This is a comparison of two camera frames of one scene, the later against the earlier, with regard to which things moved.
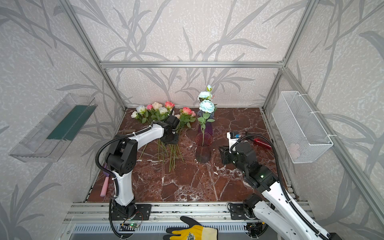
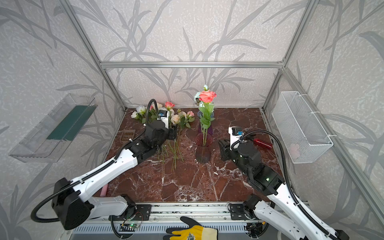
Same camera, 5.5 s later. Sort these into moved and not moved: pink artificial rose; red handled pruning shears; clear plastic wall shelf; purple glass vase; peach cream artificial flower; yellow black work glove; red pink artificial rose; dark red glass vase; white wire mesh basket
Moved: pink artificial rose; peach cream artificial flower; red pink artificial rose
Not moved: red handled pruning shears; clear plastic wall shelf; purple glass vase; white wire mesh basket; dark red glass vase; yellow black work glove
